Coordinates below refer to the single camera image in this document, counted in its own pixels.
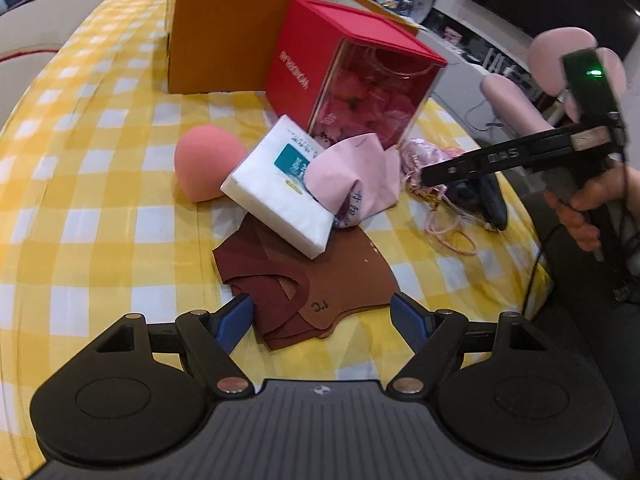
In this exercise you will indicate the clear container with red lid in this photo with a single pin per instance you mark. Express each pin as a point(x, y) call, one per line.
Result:
point(300, 60)

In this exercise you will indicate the pink office chair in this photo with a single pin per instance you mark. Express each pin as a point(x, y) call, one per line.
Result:
point(550, 60)

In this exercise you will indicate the person's right hand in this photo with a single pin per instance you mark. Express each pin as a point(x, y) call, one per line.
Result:
point(615, 210)

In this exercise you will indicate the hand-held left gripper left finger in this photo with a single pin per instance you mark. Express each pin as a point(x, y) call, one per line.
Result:
point(234, 325)

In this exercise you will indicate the pink egg-shaped sponge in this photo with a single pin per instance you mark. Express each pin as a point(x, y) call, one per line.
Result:
point(205, 165)

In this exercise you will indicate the beige sofa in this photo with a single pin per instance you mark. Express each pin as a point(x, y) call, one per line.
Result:
point(60, 15)

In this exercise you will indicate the yellow checked tablecloth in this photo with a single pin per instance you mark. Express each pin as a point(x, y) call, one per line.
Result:
point(100, 185)

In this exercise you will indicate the white television cabinet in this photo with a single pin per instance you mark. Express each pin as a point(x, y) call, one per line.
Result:
point(465, 30)

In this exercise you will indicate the pink tassel pouch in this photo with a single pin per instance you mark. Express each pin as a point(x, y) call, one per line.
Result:
point(425, 170)

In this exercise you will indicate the pink face mask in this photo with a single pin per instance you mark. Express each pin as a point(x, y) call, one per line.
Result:
point(350, 175)

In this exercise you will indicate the white tissue pack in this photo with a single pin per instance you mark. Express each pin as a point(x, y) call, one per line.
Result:
point(280, 195)

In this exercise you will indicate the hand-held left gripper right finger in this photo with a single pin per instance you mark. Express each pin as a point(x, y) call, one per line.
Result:
point(410, 322)

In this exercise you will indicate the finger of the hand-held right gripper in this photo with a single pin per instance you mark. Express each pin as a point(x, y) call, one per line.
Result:
point(500, 160)

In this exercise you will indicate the orange cardboard box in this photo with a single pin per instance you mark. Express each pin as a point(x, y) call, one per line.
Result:
point(220, 35)

